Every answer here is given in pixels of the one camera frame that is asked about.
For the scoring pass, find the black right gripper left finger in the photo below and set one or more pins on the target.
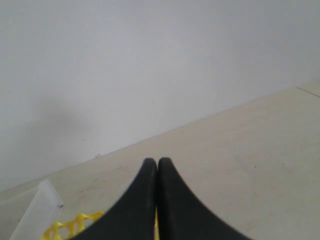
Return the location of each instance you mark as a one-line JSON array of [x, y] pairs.
[[140, 196]]

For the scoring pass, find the clear plastic tray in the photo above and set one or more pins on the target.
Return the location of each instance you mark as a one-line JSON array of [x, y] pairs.
[[43, 210]]

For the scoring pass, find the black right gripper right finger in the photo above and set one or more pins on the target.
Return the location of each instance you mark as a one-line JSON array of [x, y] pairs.
[[181, 215]]

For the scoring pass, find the yellow plastic egg tray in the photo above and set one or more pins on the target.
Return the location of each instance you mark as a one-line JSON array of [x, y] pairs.
[[67, 226]]

